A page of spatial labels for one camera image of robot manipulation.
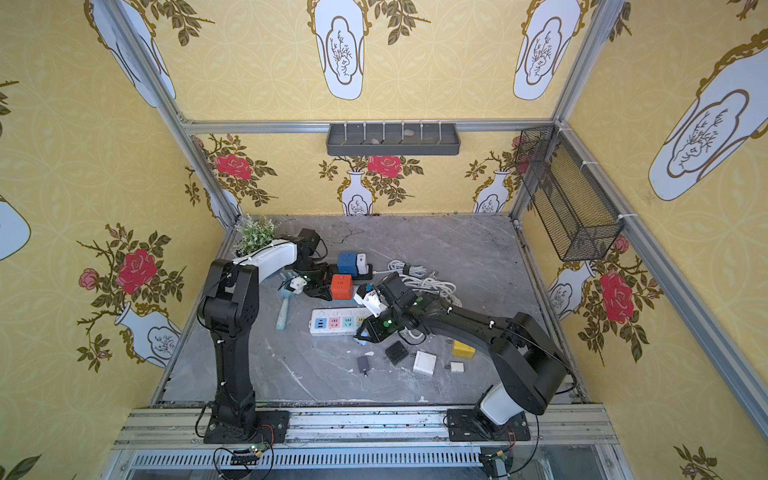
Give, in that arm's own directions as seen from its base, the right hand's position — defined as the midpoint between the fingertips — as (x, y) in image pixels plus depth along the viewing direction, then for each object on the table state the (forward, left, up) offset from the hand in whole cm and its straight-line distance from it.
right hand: (357, 339), depth 81 cm
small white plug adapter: (-4, -27, -6) cm, 28 cm away
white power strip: (+7, +9, -5) cm, 13 cm away
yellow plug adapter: (-1, -29, -4) cm, 29 cm away
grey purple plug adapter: (-4, -2, -7) cm, 9 cm away
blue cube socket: (+25, +6, 0) cm, 26 cm away
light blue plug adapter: (-1, -1, +1) cm, 2 cm away
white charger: (+25, +2, 0) cm, 25 cm away
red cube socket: (+16, +7, 0) cm, 17 cm away
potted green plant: (+27, +34, +11) cm, 45 cm away
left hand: (+20, +11, -6) cm, 24 cm away
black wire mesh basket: (+31, -54, +24) cm, 67 cm away
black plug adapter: (-1, -11, -6) cm, 12 cm away
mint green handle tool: (+8, +25, -6) cm, 27 cm away
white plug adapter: (-4, -18, -6) cm, 20 cm away
